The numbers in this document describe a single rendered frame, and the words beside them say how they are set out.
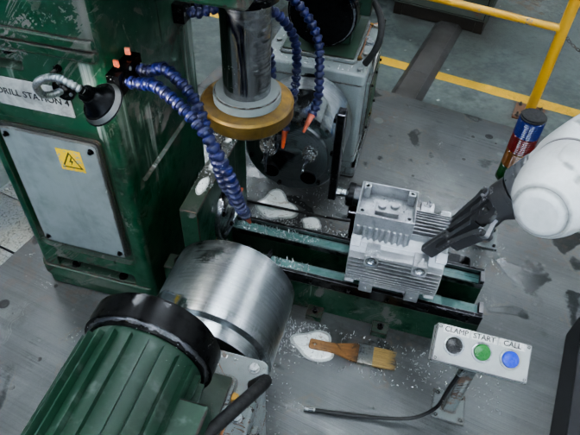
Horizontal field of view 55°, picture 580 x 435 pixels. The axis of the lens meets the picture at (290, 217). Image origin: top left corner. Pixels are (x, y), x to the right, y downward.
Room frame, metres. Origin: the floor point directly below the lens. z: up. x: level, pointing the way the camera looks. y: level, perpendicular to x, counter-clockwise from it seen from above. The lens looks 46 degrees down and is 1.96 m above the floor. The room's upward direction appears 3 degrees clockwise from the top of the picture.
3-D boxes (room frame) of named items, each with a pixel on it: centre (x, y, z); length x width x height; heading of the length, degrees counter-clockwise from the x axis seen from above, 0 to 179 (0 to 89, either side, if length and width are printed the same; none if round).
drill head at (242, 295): (0.55, 0.14, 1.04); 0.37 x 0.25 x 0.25; 166
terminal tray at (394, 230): (0.84, -0.20, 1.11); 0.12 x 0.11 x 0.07; 78
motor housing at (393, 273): (0.83, -0.24, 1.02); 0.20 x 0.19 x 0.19; 78
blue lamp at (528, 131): (1.06, -0.54, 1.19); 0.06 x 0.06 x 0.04
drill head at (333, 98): (1.22, -0.02, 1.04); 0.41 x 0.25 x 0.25; 166
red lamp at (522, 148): (1.06, -0.54, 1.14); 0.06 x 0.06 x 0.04
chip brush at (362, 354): (0.68, -0.16, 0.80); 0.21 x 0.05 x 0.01; 80
